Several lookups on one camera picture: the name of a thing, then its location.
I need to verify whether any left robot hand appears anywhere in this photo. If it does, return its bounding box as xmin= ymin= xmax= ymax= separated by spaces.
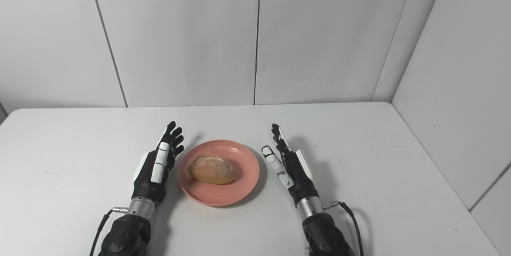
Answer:
xmin=132 ymin=121 xmax=185 ymax=208

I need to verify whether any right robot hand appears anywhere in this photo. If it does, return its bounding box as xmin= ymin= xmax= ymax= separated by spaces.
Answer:
xmin=261 ymin=123 xmax=320 ymax=207

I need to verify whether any bread roll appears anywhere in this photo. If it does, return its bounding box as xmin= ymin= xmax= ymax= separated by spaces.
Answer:
xmin=188 ymin=155 xmax=235 ymax=185

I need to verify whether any pink plate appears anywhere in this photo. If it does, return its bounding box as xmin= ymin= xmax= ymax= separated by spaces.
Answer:
xmin=178 ymin=140 xmax=260 ymax=207

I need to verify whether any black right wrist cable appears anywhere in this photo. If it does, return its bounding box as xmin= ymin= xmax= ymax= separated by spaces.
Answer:
xmin=323 ymin=201 xmax=364 ymax=256

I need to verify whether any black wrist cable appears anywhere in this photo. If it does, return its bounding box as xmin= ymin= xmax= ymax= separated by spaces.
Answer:
xmin=323 ymin=201 xmax=364 ymax=256
xmin=89 ymin=207 xmax=129 ymax=256

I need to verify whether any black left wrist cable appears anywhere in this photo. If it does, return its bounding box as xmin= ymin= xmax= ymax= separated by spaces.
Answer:
xmin=89 ymin=207 xmax=129 ymax=256

